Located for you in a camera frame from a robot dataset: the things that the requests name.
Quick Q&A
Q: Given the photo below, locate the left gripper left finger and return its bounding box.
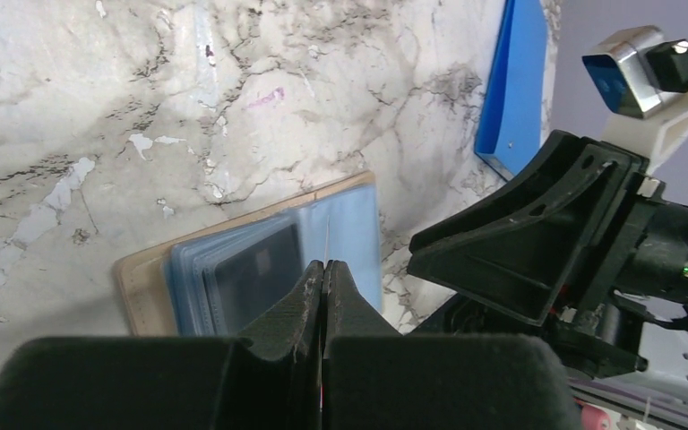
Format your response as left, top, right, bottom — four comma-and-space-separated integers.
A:
0, 261, 324, 429

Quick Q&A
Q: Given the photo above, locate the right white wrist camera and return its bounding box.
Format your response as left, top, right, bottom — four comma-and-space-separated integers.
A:
582, 25, 688, 174

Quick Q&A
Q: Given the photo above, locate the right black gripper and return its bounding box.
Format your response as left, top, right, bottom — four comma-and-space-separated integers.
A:
407, 130, 688, 380

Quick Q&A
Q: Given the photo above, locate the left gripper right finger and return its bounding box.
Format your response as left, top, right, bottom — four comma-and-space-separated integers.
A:
322, 261, 581, 429

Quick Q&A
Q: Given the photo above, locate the thin white credit card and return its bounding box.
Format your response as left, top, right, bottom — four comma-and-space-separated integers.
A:
322, 215, 331, 268

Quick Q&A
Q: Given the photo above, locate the blue flat board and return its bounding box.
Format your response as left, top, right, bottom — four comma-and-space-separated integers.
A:
475, 0, 548, 181

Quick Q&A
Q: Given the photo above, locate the black credit card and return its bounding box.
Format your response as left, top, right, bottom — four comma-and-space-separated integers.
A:
202, 223, 302, 335

